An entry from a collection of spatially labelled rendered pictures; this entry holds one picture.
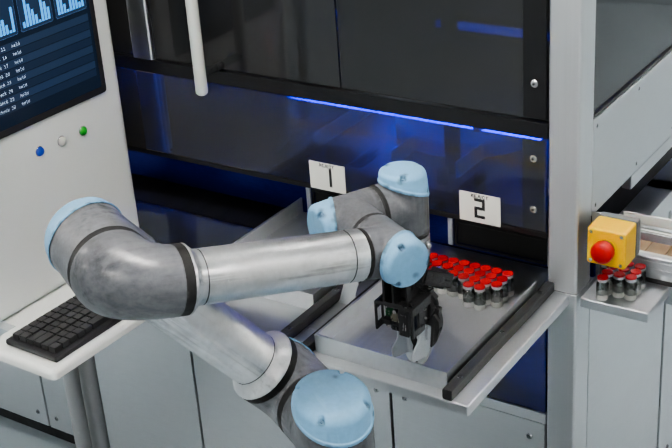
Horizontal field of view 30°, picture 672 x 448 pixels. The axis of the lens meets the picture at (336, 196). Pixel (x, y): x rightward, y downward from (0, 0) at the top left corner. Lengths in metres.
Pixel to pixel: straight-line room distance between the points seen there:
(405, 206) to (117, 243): 0.48
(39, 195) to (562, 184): 1.04
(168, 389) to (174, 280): 1.53
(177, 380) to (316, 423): 1.30
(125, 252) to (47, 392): 1.89
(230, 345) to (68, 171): 0.89
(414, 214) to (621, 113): 0.61
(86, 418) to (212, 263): 1.43
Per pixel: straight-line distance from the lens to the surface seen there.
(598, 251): 2.24
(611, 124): 2.34
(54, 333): 2.47
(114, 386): 3.26
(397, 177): 1.88
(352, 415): 1.81
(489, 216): 2.34
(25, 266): 2.60
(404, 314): 1.97
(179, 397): 3.11
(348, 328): 2.25
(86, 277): 1.62
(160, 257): 1.61
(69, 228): 1.70
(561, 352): 2.42
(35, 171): 2.57
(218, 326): 1.82
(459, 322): 2.26
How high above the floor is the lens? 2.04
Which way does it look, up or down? 25 degrees down
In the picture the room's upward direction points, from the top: 4 degrees counter-clockwise
